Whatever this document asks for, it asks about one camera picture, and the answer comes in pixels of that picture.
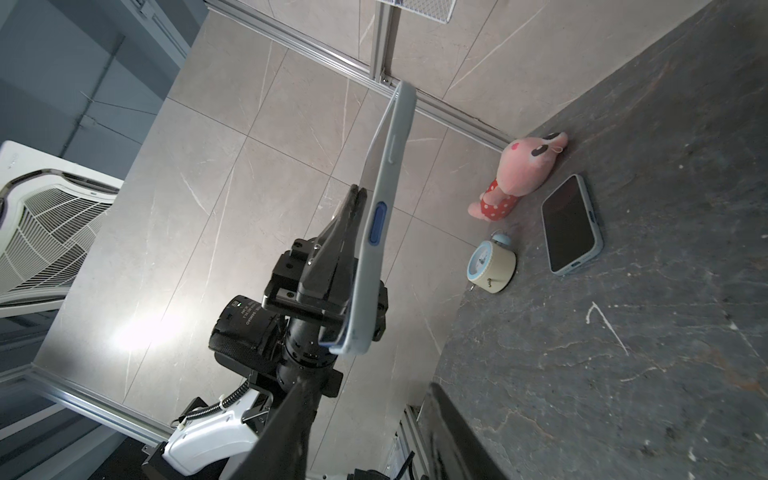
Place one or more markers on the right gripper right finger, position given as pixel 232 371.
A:
pixel 453 450

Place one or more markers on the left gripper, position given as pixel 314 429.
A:
pixel 324 281

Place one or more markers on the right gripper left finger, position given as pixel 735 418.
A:
pixel 281 450

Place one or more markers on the phone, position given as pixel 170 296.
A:
pixel 381 172
pixel 571 230

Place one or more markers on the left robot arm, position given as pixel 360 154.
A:
pixel 258 345

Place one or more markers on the small cream alarm clock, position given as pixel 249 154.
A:
pixel 492 265

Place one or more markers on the pink plush toy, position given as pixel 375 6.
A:
pixel 525 164

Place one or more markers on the ceiling air conditioner unit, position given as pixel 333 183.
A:
pixel 51 212

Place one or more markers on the white wire mesh basket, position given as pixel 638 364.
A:
pixel 440 11

